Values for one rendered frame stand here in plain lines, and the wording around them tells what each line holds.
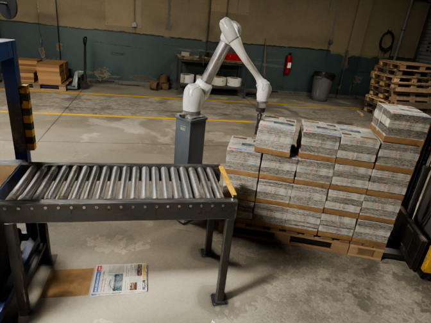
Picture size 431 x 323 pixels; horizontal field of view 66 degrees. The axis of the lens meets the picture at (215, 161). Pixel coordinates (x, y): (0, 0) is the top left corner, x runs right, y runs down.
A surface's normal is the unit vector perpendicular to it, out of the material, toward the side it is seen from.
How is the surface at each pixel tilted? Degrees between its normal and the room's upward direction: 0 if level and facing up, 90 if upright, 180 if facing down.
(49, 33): 90
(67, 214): 90
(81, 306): 0
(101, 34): 90
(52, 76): 90
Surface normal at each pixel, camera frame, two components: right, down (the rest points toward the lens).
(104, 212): 0.18, 0.40
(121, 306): 0.10, -0.92
